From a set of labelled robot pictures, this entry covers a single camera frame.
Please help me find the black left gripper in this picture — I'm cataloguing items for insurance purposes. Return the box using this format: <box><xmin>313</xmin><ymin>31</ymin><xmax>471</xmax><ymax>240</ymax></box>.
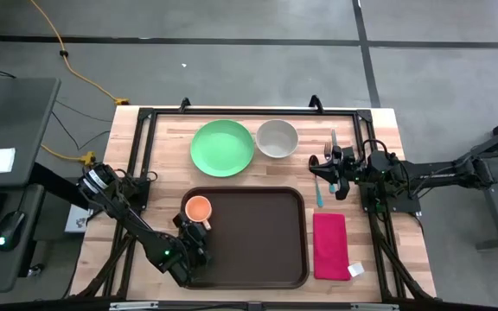
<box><xmin>172</xmin><ymin>213</ymin><xmax>214</xmax><ymax>271</ymax></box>

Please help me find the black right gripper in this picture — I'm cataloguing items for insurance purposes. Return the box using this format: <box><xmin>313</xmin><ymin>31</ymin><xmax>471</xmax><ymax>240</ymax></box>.
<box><xmin>310</xmin><ymin>145</ymin><xmax>366</xmax><ymax>201</ymax></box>

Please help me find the orange mug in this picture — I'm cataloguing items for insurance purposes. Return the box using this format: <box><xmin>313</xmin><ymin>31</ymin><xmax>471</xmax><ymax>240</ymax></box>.
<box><xmin>183</xmin><ymin>194</ymin><xmax>214</xmax><ymax>232</ymax></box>

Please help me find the blue-handled fork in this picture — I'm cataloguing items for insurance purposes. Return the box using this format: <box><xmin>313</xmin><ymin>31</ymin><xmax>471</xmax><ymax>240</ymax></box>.
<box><xmin>322</xmin><ymin>142</ymin><xmax>336</xmax><ymax>194</ymax></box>

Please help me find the grey bowl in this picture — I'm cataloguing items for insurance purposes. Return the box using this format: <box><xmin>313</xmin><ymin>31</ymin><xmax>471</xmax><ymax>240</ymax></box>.
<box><xmin>255</xmin><ymin>118</ymin><xmax>300</xmax><ymax>159</ymax></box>

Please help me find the red cloth napkin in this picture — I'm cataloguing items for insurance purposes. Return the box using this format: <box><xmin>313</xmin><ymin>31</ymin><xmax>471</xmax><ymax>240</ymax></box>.
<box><xmin>312</xmin><ymin>213</ymin><xmax>366</xmax><ymax>282</ymax></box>

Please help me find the green plate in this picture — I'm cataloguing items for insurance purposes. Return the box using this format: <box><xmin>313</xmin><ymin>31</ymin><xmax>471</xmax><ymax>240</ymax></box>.
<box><xmin>189</xmin><ymin>119</ymin><xmax>256</xmax><ymax>178</ymax></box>

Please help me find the brown plastic tray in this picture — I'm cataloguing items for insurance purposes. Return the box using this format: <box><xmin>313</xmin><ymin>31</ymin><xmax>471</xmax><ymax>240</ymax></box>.
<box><xmin>175</xmin><ymin>186</ymin><xmax>310</xmax><ymax>290</ymax></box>

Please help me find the white printed box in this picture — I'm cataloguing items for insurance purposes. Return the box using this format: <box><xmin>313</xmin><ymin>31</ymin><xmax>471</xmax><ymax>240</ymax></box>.
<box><xmin>65</xmin><ymin>204</ymin><xmax>93</xmax><ymax>234</ymax></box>

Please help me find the black desk support bar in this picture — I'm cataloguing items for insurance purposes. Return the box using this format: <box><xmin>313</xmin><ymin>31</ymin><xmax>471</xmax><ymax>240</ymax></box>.
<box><xmin>30</xmin><ymin>162</ymin><xmax>88</xmax><ymax>208</ymax></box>

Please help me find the grey metal stand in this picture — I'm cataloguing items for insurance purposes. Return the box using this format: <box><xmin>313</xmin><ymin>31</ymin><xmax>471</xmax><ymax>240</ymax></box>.
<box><xmin>447</xmin><ymin>107</ymin><xmax>498</xmax><ymax>251</ymax></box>

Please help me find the black computer mouse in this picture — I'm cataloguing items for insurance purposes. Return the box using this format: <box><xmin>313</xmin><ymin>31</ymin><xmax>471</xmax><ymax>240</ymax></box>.
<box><xmin>0</xmin><ymin>210</ymin><xmax>28</xmax><ymax>252</ymax></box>

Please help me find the grey computer desk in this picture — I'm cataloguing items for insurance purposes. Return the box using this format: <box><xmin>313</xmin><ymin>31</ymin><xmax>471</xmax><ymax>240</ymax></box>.
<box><xmin>0</xmin><ymin>77</ymin><xmax>62</xmax><ymax>295</ymax></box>

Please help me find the blue-handled spoon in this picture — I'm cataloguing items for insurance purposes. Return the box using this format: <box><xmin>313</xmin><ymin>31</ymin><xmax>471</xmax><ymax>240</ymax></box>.
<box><xmin>308</xmin><ymin>154</ymin><xmax>325</xmax><ymax>208</ymax></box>

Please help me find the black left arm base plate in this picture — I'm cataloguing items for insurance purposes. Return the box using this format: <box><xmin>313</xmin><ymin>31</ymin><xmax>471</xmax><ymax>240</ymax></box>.
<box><xmin>117</xmin><ymin>175</ymin><xmax>150</xmax><ymax>213</ymax></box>

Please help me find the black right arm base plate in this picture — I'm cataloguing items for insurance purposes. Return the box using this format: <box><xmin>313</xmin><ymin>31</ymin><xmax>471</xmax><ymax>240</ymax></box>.
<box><xmin>361</xmin><ymin>189</ymin><xmax>422</xmax><ymax>213</ymax></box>

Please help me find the black frame beam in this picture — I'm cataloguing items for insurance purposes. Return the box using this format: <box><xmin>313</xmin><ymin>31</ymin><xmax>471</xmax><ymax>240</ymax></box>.
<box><xmin>0</xmin><ymin>295</ymin><xmax>498</xmax><ymax>311</ymax></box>

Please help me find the black metal table frame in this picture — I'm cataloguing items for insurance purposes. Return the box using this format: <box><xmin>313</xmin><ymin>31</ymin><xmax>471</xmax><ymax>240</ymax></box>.
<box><xmin>69</xmin><ymin>95</ymin><xmax>438</xmax><ymax>303</ymax></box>

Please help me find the silver beam bracket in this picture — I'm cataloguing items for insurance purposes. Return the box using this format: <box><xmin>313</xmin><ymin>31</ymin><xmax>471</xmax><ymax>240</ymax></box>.
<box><xmin>109</xmin><ymin>301</ymin><xmax>159</xmax><ymax>311</ymax></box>
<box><xmin>350</xmin><ymin>302</ymin><xmax>400</xmax><ymax>311</ymax></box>

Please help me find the yellow extension cable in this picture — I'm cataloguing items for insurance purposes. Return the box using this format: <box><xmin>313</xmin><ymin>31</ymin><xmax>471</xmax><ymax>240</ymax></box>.
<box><xmin>40</xmin><ymin>144</ymin><xmax>98</xmax><ymax>168</ymax></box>
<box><xmin>29</xmin><ymin>0</ymin><xmax>131</xmax><ymax>107</ymax></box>

